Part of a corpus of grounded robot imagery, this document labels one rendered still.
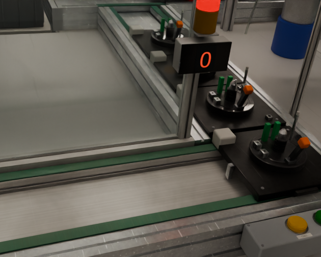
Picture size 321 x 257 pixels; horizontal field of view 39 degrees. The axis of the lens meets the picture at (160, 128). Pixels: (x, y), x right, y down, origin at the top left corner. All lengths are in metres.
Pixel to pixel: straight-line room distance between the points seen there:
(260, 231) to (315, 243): 0.12
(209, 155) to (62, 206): 0.40
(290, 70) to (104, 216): 1.16
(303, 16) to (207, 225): 1.24
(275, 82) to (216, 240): 0.96
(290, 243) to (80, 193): 0.46
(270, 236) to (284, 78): 1.00
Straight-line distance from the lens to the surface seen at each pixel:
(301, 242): 0.99
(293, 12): 1.99
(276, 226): 0.99
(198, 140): 1.19
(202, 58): 1.03
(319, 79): 1.92
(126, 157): 1.12
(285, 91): 1.75
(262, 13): 2.43
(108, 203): 1.04
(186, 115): 1.14
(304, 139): 1.07
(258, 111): 1.34
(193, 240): 0.94
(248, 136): 1.22
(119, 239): 0.90
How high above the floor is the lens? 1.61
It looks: 33 degrees down
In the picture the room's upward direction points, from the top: 6 degrees clockwise
